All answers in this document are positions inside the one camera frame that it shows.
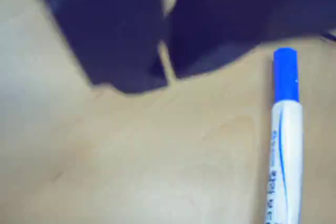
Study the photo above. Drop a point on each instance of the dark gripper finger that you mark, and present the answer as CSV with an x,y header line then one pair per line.
x,y
236,16
113,32

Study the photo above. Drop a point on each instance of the blue capped white marker pen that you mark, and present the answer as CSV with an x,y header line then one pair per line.
x,y
286,129

